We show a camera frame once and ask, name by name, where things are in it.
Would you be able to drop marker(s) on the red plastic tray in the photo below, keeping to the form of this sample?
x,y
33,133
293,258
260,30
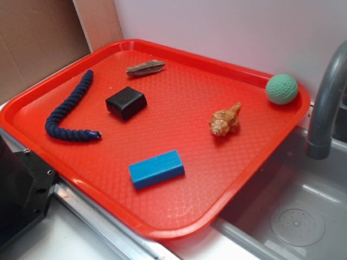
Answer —
x,y
64,120

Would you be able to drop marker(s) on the blue rectangular block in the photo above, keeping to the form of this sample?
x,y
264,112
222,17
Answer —
x,y
156,169

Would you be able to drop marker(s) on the brown spiral seashell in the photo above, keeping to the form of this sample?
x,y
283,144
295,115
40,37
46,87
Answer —
x,y
225,121

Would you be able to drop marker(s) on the black rectangular block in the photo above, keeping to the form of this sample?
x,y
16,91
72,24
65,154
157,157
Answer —
x,y
126,103

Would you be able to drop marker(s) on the green dimpled ball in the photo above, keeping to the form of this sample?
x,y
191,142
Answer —
x,y
281,89

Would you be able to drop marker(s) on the grey plastic sink basin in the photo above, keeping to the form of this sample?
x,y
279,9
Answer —
x,y
293,207

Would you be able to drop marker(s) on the grey curved faucet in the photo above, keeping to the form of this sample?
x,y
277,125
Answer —
x,y
328,119

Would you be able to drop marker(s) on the brown cardboard panel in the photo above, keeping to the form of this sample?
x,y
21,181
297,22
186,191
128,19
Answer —
x,y
39,38

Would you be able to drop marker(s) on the silver metal rail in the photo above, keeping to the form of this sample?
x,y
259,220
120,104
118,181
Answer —
x,y
75,228

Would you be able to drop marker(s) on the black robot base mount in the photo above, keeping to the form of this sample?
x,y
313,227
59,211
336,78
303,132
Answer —
x,y
27,183

